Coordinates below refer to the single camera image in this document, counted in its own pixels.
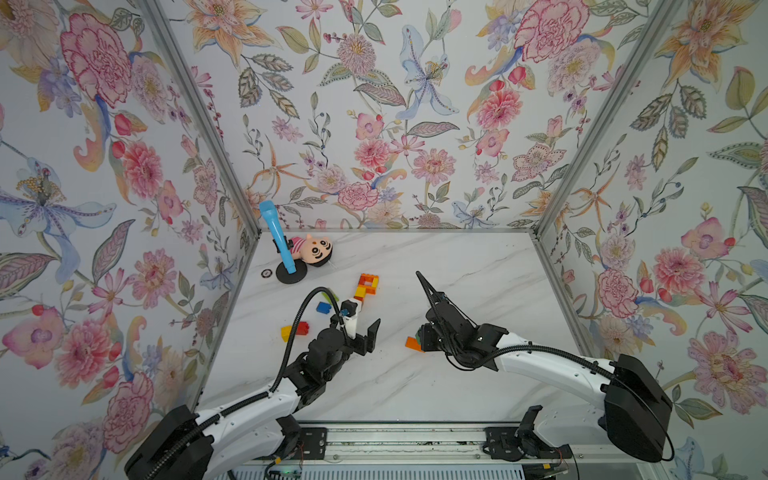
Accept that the black round stand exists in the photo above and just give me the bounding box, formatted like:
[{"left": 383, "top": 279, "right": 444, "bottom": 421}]
[{"left": 274, "top": 237, "right": 307, "bottom": 285}]

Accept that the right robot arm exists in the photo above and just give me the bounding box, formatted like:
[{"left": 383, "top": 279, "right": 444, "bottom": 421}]
[{"left": 417, "top": 295, "right": 673, "bottom": 463}]

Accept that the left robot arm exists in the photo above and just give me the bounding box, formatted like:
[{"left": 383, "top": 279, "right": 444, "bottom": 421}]
[{"left": 124, "top": 320, "right": 381, "bottom": 479}]

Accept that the plush doll head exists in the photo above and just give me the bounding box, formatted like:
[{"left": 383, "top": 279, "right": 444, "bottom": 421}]
[{"left": 288, "top": 234, "right": 333, "bottom": 267}]

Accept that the orange lego plate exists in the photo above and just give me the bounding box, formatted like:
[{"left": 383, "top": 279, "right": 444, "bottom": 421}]
[
  {"left": 359, "top": 274, "right": 379, "bottom": 286},
  {"left": 405, "top": 337, "right": 422, "bottom": 352}
]

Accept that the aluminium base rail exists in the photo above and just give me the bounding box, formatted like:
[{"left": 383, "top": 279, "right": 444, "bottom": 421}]
[{"left": 146, "top": 421, "right": 661, "bottom": 480}]

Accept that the lime green lego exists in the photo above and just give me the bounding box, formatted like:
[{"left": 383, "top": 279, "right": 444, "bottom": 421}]
[{"left": 322, "top": 292, "right": 340, "bottom": 304}]

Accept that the blue tube on stand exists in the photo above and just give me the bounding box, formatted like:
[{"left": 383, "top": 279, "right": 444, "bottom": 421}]
[{"left": 259, "top": 200, "right": 297, "bottom": 274}]

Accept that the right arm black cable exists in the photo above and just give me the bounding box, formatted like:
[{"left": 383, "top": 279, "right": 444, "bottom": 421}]
[{"left": 415, "top": 270, "right": 457, "bottom": 319}]

